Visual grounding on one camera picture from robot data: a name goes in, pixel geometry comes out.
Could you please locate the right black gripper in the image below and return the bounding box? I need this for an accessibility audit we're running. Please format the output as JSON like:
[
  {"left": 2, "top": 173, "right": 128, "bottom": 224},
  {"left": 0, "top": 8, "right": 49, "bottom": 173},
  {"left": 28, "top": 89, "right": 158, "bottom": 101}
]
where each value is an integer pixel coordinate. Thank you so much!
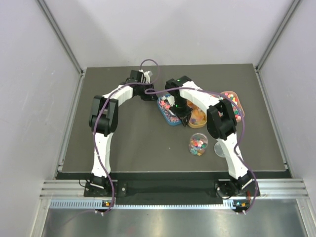
[{"left": 169, "top": 97, "right": 193, "bottom": 126}]

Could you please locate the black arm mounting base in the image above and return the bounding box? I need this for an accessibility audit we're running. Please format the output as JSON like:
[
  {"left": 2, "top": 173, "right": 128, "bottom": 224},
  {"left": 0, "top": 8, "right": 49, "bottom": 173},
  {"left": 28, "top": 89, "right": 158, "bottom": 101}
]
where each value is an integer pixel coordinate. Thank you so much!
[{"left": 84, "top": 179, "right": 260, "bottom": 198}]

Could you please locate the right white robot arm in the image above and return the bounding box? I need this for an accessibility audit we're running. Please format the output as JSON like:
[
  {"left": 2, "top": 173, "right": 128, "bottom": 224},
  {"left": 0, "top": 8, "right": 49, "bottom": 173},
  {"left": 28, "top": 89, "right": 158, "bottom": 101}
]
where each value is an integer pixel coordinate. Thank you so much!
[{"left": 165, "top": 76, "right": 253, "bottom": 198}]

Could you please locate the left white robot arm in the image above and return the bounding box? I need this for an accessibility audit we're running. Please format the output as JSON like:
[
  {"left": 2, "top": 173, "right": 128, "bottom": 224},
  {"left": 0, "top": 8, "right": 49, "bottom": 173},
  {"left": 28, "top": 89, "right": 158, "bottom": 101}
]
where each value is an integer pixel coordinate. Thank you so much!
[{"left": 89, "top": 70, "right": 157, "bottom": 196}]

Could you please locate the yellow tray of popsicle candies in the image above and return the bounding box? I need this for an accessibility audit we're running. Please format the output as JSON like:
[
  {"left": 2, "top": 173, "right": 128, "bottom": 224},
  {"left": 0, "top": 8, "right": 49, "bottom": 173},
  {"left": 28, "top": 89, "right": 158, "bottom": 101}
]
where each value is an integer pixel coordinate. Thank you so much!
[{"left": 187, "top": 100, "right": 207, "bottom": 129}]

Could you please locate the pink tray of star candies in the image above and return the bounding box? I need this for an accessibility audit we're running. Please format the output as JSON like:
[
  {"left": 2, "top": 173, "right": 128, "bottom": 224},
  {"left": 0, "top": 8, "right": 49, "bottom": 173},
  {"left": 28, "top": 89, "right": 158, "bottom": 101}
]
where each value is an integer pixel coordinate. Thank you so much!
[{"left": 221, "top": 91, "right": 244, "bottom": 122}]

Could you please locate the blue tray of lollipops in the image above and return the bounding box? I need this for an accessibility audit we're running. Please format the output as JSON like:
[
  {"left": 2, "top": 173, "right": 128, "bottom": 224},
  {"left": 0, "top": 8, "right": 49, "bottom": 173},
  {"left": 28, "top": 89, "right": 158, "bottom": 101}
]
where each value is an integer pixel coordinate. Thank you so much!
[{"left": 157, "top": 94, "right": 181, "bottom": 126}]

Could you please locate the clear plastic jar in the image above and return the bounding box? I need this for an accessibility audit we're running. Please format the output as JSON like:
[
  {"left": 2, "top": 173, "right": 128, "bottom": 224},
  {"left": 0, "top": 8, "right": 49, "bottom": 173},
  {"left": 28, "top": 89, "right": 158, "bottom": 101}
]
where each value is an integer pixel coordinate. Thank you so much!
[{"left": 189, "top": 133, "right": 208, "bottom": 156}]

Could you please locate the clear round jar lid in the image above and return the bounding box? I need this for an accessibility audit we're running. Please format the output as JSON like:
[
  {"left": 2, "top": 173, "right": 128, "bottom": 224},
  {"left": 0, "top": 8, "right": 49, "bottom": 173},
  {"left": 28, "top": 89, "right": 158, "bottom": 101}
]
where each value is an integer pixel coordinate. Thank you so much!
[{"left": 214, "top": 142, "right": 225, "bottom": 158}]

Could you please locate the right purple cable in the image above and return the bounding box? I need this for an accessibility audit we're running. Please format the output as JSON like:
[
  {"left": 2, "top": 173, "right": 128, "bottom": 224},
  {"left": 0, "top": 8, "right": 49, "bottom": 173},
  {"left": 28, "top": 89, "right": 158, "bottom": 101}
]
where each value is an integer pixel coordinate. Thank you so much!
[{"left": 144, "top": 88, "right": 259, "bottom": 215}]

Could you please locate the purple cable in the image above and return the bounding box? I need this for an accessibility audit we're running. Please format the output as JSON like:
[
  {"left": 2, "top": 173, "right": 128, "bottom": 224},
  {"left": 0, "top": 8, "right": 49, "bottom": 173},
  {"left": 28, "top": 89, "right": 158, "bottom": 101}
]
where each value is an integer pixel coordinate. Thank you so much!
[
  {"left": 92, "top": 59, "right": 162, "bottom": 215},
  {"left": 144, "top": 88, "right": 259, "bottom": 215}
]

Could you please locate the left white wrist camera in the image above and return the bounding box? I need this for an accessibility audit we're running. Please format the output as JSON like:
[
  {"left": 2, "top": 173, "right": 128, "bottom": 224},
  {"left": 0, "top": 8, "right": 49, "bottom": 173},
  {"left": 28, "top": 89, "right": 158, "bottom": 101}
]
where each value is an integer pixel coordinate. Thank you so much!
[{"left": 139, "top": 70, "right": 153, "bottom": 84}]

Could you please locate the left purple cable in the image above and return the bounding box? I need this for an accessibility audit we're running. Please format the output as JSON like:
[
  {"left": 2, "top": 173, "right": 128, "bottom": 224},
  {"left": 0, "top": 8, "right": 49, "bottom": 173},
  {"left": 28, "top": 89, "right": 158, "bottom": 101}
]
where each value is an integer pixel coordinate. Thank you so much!
[{"left": 92, "top": 59, "right": 162, "bottom": 215}]

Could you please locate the grey slotted cable duct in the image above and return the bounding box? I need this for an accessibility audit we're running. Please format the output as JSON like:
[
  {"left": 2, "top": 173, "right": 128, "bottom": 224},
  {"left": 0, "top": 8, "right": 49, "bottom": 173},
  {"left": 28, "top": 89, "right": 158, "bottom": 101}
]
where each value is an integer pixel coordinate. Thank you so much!
[{"left": 49, "top": 199, "right": 250, "bottom": 210}]

